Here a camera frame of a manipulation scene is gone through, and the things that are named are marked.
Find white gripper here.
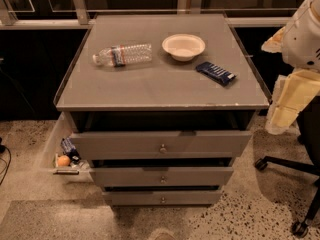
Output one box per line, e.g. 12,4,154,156
261,0,320,135

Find grey bottom drawer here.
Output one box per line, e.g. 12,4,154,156
102,190,222,206

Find grey drawer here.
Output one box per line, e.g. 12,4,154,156
102,190,222,206
90,167,233,187
70,131,251,160

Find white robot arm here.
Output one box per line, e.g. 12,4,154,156
261,0,320,135

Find grey drawer cabinet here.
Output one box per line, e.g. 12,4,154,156
55,14,269,193

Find grey middle drawer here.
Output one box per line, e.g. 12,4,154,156
90,167,233,187

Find grey top drawer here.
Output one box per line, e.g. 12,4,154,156
70,131,251,160

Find black office chair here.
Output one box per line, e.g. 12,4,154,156
254,96,320,238

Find blue snack bag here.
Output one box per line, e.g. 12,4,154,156
195,62,236,86

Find white paper bowl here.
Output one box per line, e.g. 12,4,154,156
162,34,206,62

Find clear plastic water bottle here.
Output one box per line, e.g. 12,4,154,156
92,43,152,67

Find metal window railing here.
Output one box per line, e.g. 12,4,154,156
0,0,304,29

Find clear plastic side bin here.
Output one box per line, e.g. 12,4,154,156
40,113,92,183

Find blue packet in bin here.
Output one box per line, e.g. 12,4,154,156
60,138,80,161

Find orange fruit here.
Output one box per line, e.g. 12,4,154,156
57,155,71,167

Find black floor cable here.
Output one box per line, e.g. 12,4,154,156
0,137,12,186

